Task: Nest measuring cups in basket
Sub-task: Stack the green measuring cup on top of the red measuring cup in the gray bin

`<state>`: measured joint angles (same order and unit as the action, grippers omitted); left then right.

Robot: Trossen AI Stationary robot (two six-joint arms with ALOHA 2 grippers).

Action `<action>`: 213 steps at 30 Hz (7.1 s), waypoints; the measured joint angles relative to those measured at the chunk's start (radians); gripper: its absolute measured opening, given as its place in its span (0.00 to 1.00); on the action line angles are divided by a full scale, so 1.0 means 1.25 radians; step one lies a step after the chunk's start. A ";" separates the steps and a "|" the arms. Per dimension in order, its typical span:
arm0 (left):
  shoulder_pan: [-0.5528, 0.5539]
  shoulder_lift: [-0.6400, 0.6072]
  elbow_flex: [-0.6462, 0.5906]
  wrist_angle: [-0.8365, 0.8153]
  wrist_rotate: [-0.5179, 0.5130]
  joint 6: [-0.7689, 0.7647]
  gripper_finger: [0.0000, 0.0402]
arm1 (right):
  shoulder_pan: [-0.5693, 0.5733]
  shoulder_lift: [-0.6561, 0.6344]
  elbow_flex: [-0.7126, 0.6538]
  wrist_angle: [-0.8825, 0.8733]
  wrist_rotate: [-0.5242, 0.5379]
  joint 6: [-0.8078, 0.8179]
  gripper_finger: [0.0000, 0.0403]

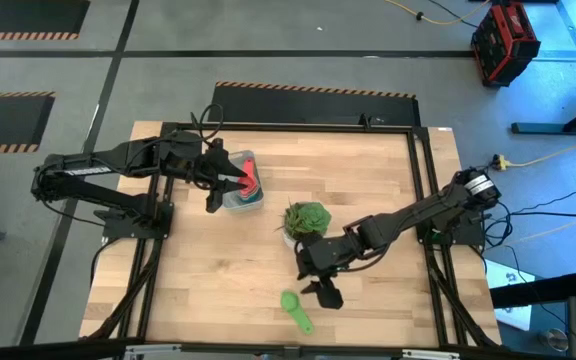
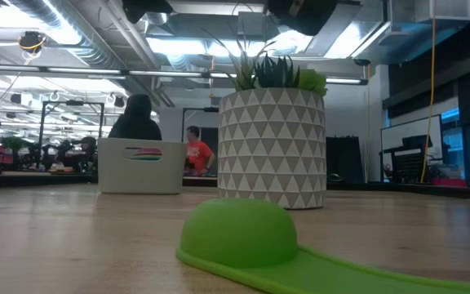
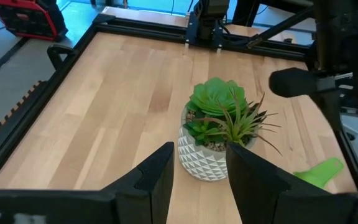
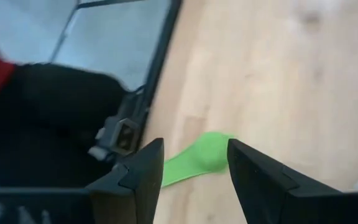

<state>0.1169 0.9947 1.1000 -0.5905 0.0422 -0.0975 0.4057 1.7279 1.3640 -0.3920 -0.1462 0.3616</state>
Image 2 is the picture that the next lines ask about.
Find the green measuring cup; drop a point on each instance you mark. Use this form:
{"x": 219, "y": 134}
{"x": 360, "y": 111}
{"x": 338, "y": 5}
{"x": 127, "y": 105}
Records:
{"x": 239, "y": 232}

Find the light grey plastic basket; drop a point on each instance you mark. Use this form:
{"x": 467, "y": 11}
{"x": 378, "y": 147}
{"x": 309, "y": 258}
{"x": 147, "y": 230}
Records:
{"x": 137, "y": 175}

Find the person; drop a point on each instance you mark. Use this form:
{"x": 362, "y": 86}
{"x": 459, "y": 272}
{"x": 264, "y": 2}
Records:
{"x": 137, "y": 122}
{"x": 198, "y": 155}

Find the succulent in triangle-patterned pot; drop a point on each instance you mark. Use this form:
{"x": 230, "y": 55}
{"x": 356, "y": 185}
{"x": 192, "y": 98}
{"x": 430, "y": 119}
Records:
{"x": 271, "y": 147}

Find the white ceiling unit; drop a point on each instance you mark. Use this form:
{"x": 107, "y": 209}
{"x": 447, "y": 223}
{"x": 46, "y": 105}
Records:
{"x": 443, "y": 10}

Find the black standing panel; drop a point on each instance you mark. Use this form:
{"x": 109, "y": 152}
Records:
{"x": 343, "y": 159}

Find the black pegboard stand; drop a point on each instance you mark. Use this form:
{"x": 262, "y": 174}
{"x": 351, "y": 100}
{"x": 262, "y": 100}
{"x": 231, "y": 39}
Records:
{"x": 408, "y": 165}

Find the green background plant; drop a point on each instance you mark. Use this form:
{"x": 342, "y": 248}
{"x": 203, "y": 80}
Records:
{"x": 12, "y": 143}

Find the flat red tray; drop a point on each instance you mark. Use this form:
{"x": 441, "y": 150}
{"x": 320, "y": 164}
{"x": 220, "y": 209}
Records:
{"x": 449, "y": 182}

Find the black door frame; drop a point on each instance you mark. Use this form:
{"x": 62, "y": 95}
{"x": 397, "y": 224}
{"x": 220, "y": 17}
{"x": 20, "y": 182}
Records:
{"x": 196, "y": 109}

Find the black robot rig frame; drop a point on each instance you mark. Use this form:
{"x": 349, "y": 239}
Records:
{"x": 72, "y": 103}

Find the white board with black frame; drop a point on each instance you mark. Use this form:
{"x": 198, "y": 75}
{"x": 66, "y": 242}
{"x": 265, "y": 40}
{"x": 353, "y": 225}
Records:
{"x": 410, "y": 130}

